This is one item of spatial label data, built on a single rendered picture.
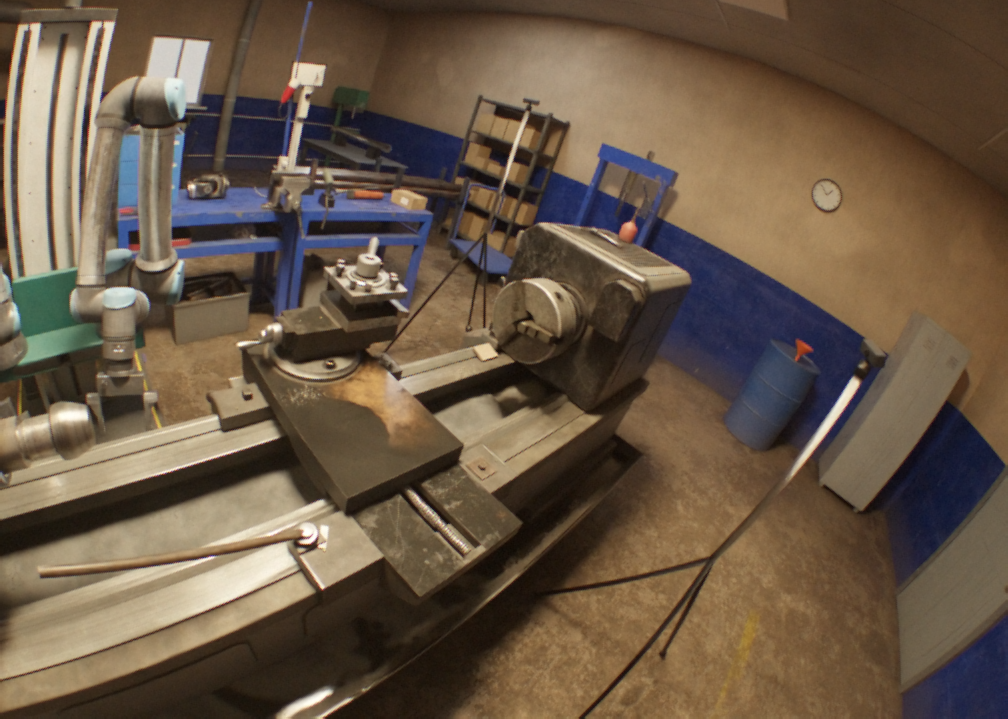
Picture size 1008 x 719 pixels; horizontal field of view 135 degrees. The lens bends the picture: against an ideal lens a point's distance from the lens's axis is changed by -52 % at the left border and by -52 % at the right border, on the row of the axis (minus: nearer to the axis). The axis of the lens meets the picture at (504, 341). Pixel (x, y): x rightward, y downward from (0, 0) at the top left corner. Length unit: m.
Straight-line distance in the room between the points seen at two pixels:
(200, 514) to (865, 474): 4.55
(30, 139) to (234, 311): 1.81
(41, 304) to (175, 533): 1.02
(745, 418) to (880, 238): 2.21
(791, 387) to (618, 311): 2.83
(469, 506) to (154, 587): 0.66
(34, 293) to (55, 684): 1.24
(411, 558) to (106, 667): 0.61
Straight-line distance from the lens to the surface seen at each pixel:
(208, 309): 2.83
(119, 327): 1.14
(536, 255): 1.46
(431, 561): 0.83
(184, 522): 1.06
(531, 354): 1.26
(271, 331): 1.02
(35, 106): 1.68
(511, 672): 1.76
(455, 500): 0.94
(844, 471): 4.44
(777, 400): 3.94
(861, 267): 4.56
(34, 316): 1.78
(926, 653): 3.53
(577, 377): 1.43
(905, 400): 4.29
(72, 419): 0.73
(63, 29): 1.68
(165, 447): 1.06
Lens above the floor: 1.58
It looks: 26 degrees down
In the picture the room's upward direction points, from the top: 21 degrees clockwise
